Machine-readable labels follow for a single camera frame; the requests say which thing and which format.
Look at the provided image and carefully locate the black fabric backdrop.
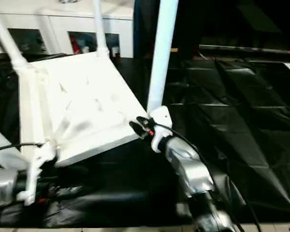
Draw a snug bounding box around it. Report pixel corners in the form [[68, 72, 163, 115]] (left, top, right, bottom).
[[132, 0, 290, 58]]

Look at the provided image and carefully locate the grey metal rail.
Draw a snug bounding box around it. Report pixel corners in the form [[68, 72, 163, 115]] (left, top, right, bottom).
[[199, 44, 290, 56]]

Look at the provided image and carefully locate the white plastic table leg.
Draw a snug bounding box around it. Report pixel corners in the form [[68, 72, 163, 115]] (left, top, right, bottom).
[[0, 124, 29, 170], [0, 0, 29, 71], [146, 0, 180, 114], [92, 0, 111, 58]]

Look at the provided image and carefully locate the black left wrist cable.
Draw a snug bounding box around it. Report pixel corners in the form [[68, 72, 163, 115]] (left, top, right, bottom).
[[0, 142, 45, 153]]

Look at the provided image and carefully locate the white plastic table top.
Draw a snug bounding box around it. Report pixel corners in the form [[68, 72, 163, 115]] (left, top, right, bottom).
[[13, 50, 153, 168]]

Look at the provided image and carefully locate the black mat cloth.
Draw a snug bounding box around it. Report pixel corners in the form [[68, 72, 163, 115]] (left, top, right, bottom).
[[0, 52, 290, 229]]

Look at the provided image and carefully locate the white glass door cabinet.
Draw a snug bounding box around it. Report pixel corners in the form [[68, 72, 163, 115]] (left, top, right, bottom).
[[0, 7, 135, 59]]

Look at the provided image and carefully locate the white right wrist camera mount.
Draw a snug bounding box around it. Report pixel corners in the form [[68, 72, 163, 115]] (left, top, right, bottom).
[[148, 105, 174, 153]]

